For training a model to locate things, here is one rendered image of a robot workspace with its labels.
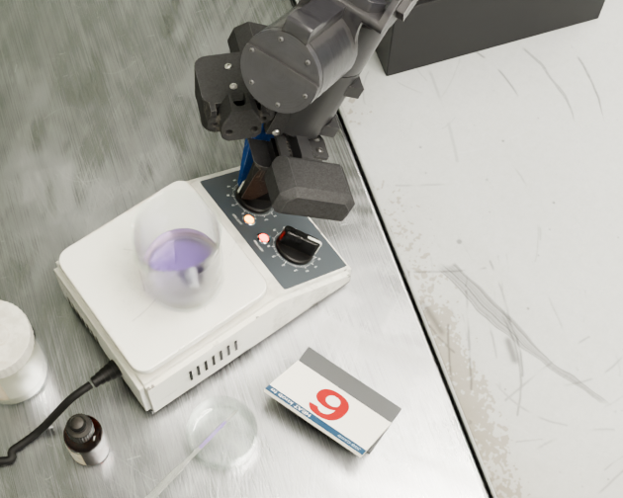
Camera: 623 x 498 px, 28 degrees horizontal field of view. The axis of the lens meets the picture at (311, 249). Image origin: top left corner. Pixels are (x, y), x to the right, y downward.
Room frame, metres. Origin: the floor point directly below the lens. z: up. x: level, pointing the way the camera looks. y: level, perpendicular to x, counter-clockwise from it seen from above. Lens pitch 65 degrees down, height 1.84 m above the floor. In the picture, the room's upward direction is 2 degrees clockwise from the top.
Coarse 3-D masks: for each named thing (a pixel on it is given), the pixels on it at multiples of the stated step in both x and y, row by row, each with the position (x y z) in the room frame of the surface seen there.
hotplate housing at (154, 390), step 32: (224, 224) 0.43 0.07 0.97; (256, 256) 0.40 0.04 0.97; (64, 288) 0.37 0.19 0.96; (320, 288) 0.39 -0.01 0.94; (96, 320) 0.34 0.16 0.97; (256, 320) 0.35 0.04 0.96; (288, 320) 0.37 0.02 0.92; (192, 352) 0.32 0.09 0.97; (224, 352) 0.33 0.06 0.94; (96, 384) 0.30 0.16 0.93; (128, 384) 0.31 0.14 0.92; (160, 384) 0.29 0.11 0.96; (192, 384) 0.31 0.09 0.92
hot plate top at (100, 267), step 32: (160, 192) 0.44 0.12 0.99; (128, 224) 0.41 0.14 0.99; (64, 256) 0.38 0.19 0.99; (96, 256) 0.39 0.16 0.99; (128, 256) 0.39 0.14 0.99; (224, 256) 0.39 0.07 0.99; (96, 288) 0.36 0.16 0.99; (128, 288) 0.36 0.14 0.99; (224, 288) 0.36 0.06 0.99; (256, 288) 0.37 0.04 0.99; (128, 320) 0.33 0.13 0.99; (160, 320) 0.34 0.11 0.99; (192, 320) 0.34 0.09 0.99; (224, 320) 0.34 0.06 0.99; (128, 352) 0.31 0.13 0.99; (160, 352) 0.31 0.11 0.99
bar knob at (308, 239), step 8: (288, 232) 0.42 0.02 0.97; (296, 232) 0.42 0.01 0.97; (304, 232) 0.43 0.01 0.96; (280, 240) 0.42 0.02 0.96; (288, 240) 0.42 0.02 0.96; (296, 240) 0.42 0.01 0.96; (304, 240) 0.42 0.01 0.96; (312, 240) 0.42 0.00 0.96; (280, 248) 0.41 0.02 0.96; (288, 248) 0.41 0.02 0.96; (296, 248) 0.42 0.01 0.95; (304, 248) 0.41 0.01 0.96; (312, 248) 0.41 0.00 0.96; (288, 256) 0.41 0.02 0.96; (296, 256) 0.41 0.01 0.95; (304, 256) 0.41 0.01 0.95; (312, 256) 0.41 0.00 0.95; (296, 264) 0.40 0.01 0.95; (304, 264) 0.40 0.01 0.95
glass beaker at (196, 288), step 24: (168, 192) 0.40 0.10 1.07; (192, 192) 0.40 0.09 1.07; (144, 216) 0.39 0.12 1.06; (168, 216) 0.40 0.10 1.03; (192, 216) 0.40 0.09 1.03; (216, 216) 0.39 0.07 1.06; (144, 240) 0.38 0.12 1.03; (216, 240) 0.39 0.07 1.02; (144, 264) 0.35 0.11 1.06; (216, 264) 0.36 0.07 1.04; (168, 288) 0.34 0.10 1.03; (192, 288) 0.34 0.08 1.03; (216, 288) 0.36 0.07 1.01
